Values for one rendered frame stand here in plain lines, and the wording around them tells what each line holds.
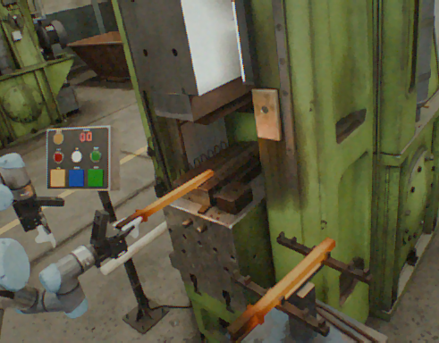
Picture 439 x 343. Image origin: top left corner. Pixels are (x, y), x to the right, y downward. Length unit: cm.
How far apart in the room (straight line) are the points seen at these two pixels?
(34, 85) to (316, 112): 531
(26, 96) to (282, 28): 520
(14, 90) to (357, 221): 511
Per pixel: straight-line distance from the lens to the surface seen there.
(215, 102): 143
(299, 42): 119
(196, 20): 128
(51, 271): 125
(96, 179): 176
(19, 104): 610
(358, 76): 155
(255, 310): 102
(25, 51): 622
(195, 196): 155
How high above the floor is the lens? 172
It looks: 27 degrees down
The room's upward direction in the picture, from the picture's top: 10 degrees counter-clockwise
